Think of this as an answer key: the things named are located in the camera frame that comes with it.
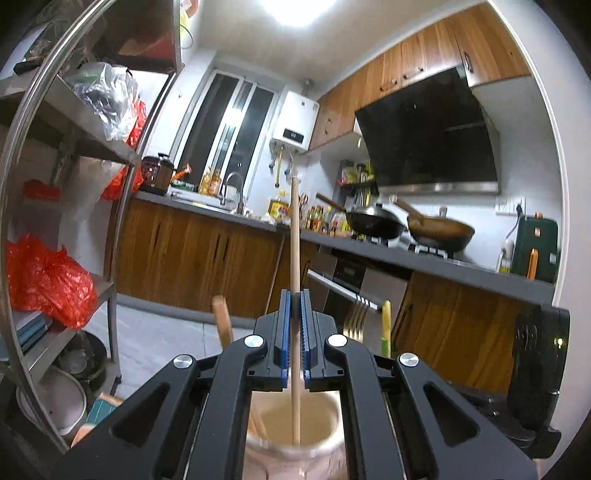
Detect wall spice rack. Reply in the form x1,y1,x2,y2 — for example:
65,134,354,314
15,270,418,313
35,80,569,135
339,159,379,195

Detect green air fryer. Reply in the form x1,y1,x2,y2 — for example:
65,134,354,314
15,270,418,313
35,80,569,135
510,213,559,283

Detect white plastic bottle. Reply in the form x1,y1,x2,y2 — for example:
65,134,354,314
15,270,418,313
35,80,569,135
498,240,515,274

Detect grey kitchen counter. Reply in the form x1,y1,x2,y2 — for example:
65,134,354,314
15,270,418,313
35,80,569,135
134,191,555,305

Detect brown wok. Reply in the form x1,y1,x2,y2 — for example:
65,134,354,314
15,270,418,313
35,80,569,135
392,198,476,252

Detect yellow oil bottle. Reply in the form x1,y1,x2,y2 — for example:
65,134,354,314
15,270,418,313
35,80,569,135
268,196,293,221

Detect large red plastic bag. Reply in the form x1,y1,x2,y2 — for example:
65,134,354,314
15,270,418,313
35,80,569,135
7,233,98,329

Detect wooden wall cabinets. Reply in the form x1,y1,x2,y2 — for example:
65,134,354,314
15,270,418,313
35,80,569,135
307,2,532,153

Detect black range hood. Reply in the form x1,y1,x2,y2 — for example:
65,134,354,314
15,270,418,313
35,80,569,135
354,67,502,195

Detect clear plastic bag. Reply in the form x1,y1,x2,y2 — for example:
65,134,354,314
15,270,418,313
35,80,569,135
67,62,139,141

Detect white floral ceramic utensil holder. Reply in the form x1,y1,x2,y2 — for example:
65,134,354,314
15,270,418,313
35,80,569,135
242,388,345,480

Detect wooden chopstick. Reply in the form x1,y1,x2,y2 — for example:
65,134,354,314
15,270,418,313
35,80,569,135
211,295,267,438
288,174,303,446

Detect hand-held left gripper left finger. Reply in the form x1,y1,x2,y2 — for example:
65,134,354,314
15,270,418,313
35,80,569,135
51,291,291,480

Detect row of condiment bottles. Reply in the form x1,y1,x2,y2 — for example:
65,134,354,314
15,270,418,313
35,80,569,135
302,203,352,236

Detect metal shelf rack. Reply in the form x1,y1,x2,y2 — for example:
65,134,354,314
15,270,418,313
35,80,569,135
0,0,185,455

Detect wooden base cabinets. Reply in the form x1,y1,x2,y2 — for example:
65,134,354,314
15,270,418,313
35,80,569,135
104,198,555,384

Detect amber oil bottles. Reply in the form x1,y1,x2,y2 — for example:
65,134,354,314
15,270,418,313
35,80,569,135
198,167,222,197

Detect dark red cooker pot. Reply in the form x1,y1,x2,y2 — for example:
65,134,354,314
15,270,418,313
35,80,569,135
139,154,176,195

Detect chrome faucet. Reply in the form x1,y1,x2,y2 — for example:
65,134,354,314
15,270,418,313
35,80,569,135
221,172,245,215

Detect built-in oven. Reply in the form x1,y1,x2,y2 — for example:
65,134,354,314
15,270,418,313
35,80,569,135
307,251,411,347

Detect white wall outlet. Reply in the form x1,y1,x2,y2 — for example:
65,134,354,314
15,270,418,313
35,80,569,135
495,198,526,217

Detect white water heater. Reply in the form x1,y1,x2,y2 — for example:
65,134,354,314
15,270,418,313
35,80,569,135
269,90,320,153

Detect yellow handled cutlery piece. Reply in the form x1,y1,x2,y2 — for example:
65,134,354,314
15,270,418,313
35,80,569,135
379,300,393,358

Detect gold tined fork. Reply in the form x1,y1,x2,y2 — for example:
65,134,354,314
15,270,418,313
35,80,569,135
342,298,372,342

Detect black wok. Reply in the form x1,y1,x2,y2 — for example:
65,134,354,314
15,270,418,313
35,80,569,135
315,193,408,241

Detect metal basin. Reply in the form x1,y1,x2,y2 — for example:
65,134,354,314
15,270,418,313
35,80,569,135
16,369,88,437

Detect kitchen window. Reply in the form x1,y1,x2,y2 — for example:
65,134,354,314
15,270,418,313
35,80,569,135
175,69,280,195

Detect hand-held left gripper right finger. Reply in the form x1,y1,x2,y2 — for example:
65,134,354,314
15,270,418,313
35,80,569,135
300,288,541,480

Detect black pot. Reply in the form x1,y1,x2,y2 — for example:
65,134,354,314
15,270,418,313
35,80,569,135
53,330,109,381

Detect hanging red plastic bag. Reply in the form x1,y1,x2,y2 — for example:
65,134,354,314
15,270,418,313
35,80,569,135
102,99,146,201

